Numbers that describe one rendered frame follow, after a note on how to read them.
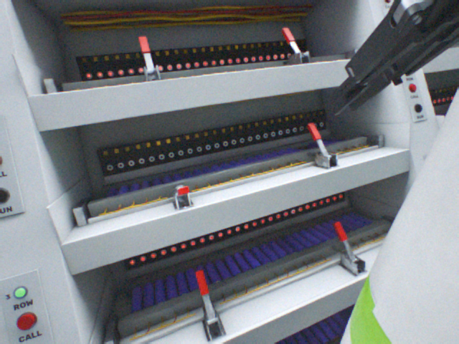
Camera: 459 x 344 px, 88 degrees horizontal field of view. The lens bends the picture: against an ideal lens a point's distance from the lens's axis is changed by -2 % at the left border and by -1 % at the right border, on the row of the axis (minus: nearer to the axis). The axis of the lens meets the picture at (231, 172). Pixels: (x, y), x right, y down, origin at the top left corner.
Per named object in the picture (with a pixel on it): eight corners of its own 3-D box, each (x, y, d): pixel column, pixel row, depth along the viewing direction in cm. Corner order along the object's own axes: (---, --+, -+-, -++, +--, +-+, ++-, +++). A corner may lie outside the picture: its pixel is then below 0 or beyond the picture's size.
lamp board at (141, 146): (327, 129, 63) (325, 108, 61) (103, 176, 47) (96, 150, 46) (325, 129, 63) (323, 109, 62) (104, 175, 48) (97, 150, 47)
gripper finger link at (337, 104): (371, 85, 30) (367, 86, 30) (338, 115, 37) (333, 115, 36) (361, 67, 31) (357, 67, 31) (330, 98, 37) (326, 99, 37)
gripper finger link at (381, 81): (377, 64, 32) (381, 64, 32) (344, 96, 38) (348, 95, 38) (387, 83, 31) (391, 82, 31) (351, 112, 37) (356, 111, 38)
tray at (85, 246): (409, 170, 48) (411, 123, 45) (71, 276, 30) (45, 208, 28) (336, 158, 66) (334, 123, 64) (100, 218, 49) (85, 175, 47)
